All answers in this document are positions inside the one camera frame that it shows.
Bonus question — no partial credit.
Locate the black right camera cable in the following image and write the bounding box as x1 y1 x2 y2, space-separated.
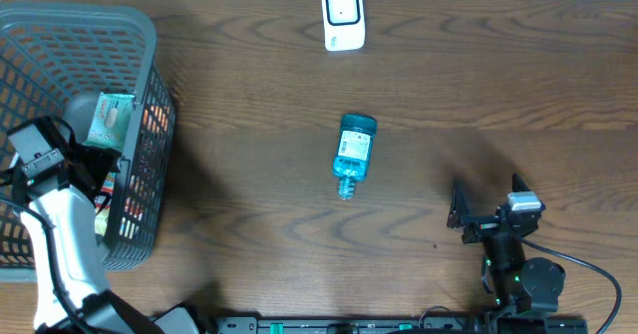
517 234 623 334

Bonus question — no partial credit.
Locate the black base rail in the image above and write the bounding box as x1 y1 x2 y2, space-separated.
149 302 589 334

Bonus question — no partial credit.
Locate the grey plastic mesh basket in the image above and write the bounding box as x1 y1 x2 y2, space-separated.
1 2 175 271

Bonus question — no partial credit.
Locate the yellow snack bag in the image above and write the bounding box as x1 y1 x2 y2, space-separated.
95 172 117 236

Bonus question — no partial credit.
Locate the light green wipes packet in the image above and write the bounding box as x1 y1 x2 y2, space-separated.
83 93 135 152

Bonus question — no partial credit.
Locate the white barcode scanner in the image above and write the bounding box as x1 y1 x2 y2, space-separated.
321 0 366 52

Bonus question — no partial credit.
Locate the teal mouthwash bottle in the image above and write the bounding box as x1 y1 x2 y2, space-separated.
332 114 378 200

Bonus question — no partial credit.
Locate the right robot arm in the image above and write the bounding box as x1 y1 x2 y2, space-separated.
447 173 565 333

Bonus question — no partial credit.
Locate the black camera cable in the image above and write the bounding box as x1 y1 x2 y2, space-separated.
517 234 623 334
0 196 86 334

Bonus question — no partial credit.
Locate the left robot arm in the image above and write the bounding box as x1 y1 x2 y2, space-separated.
1 117 163 333

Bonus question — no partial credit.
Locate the black left camera cable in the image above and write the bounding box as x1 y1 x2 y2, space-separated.
0 196 86 334

